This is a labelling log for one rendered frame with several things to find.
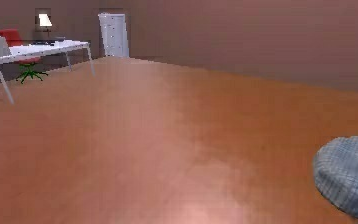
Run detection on blue checked floor cushion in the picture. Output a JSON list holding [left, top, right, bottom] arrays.
[[312, 135, 358, 222]]

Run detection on black flat keyboard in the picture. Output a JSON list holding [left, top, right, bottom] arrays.
[[31, 39, 57, 46]]

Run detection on red office chair green base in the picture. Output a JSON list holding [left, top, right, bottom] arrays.
[[0, 28, 50, 85]]

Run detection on white table lamp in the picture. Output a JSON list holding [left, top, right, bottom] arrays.
[[38, 13, 54, 38]]

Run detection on white room door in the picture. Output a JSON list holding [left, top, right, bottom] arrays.
[[97, 12, 130, 59]]

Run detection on white desk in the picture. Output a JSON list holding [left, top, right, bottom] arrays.
[[0, 39, 97, 105]]

